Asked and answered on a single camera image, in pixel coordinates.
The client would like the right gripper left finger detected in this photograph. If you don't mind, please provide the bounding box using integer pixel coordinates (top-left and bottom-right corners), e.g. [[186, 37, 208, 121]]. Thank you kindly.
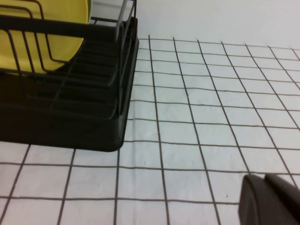
[[238, 174, 300, 225]]

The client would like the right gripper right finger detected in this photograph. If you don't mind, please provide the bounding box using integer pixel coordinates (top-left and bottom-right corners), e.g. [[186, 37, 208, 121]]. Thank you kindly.
[[265, 173, 300, 213]]

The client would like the yellow plate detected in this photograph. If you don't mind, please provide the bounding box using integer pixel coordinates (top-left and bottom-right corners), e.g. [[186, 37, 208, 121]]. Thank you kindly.
[[0, 0, 92, 76]]

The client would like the green plate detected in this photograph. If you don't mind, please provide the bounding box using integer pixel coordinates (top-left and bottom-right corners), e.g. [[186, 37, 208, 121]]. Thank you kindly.
[[87, 0, 94, 20]]

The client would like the white black grid tablecloth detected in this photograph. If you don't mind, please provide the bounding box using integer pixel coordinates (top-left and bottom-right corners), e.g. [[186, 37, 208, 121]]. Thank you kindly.
[[0, 35, 300, 225]]

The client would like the black wire dish rack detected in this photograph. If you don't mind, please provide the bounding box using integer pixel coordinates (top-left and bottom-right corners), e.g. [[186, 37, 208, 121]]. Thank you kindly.
[[0, 17, 140, 153], [0, 0, 138, 122]]

